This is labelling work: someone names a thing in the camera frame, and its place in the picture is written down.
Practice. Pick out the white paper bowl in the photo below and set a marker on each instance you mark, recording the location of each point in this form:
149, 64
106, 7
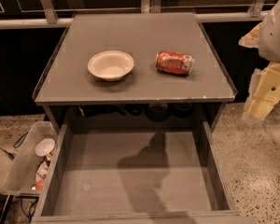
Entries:
111, 65

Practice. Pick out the white red bottle in bin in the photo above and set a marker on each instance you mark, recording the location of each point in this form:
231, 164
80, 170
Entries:
43, 168

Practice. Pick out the small white bowl in bin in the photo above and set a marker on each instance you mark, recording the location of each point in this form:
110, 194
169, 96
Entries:
44, 147

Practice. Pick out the grey wooden cabinet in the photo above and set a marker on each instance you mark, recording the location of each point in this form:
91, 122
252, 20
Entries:
66, 80

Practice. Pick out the orange item in bin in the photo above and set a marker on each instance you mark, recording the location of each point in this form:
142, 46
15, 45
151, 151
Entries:
40, 184

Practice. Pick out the red coke can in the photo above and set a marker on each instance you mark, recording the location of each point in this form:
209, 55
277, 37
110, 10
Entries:
173, 62

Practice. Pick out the open grey top drawer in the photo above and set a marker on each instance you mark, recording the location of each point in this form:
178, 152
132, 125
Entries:
130, 170

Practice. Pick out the metal window railing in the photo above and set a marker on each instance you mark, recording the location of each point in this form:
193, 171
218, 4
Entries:
16, 14

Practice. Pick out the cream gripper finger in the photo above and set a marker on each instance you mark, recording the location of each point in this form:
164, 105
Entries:
251, 39
264, 94

